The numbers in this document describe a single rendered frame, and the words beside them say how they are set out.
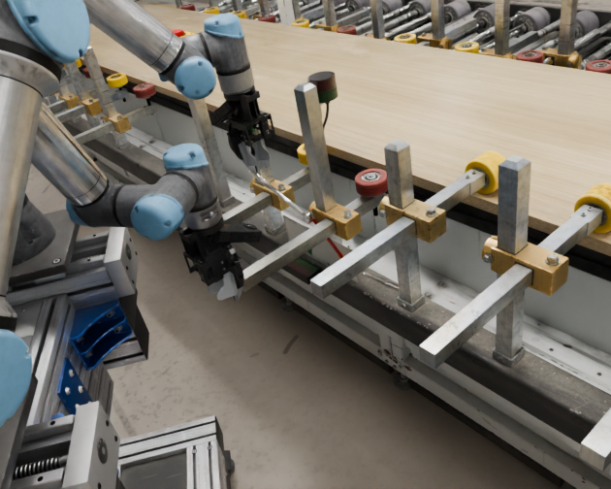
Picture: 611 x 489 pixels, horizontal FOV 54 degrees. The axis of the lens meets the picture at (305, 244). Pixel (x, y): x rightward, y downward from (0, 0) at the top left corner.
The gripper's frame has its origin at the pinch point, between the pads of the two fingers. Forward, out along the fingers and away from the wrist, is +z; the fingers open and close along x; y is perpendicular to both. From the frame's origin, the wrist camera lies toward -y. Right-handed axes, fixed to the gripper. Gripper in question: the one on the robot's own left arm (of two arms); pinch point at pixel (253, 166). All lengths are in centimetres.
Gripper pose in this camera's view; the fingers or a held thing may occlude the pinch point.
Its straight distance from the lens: 144.5
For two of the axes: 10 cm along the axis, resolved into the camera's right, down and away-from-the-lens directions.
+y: 6.4, 3.4, -6.9
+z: 1.7, 8.1, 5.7
